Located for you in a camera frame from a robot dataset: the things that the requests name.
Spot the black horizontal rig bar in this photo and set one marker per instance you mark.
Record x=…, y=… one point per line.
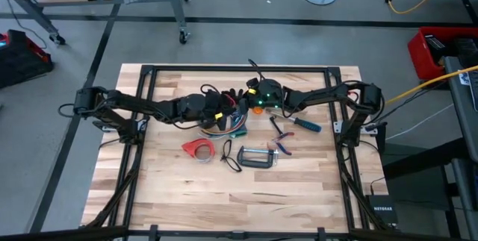
x=239, y=234

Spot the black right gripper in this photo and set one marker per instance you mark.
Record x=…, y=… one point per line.
x=258, y=97

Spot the black hex key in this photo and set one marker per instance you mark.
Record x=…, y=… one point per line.
x=275, y=124

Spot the black Netgear network switch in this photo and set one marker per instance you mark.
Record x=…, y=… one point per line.
x=381, y=211

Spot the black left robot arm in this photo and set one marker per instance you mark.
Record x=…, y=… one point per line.
x=149, y=104

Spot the red clear-tape dispenser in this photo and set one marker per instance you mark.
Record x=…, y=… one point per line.
x=190, y=147

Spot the black aluminium table frame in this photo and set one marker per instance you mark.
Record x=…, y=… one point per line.
x=224, y=69

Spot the clear safety glasses black frame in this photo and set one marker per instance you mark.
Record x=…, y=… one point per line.
x=223, y=156

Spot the red plastic bin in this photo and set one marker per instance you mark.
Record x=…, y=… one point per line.
x=420, y=56

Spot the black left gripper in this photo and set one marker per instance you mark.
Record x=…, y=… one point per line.
x=213, y=103

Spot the black and red bag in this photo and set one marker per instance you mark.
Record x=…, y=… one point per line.
x=22, y=62

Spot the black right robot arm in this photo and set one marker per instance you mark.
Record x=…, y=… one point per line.
x=321, y=93

